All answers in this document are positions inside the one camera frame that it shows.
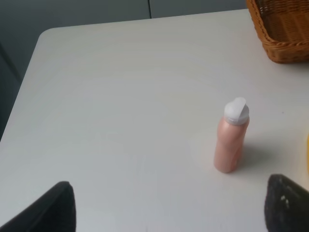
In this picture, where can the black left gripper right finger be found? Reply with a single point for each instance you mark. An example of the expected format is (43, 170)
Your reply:
(286, 206)

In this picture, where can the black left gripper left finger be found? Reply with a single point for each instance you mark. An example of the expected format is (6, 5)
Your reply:
(54, 211)

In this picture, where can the orange wicker basket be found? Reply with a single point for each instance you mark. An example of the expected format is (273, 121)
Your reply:
(283, 28)

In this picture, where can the yellow banana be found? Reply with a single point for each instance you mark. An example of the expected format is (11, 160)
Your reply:
(307, 153)

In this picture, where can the pink bottle white cap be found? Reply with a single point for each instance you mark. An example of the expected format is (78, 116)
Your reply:
(230, 135)

